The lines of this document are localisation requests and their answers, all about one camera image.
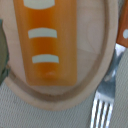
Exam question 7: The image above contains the orange toy bread loaf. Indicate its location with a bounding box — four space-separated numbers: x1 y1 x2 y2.
13 0 77 86

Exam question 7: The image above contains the round wooden plate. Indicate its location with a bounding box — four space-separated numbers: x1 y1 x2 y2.
0 0 118 111

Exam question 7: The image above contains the beige woven placemat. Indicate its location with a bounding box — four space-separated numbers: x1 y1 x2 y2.
0 66 128 128

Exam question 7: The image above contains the fork with wooden handle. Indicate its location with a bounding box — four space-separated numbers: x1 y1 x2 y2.
90 0 128 128

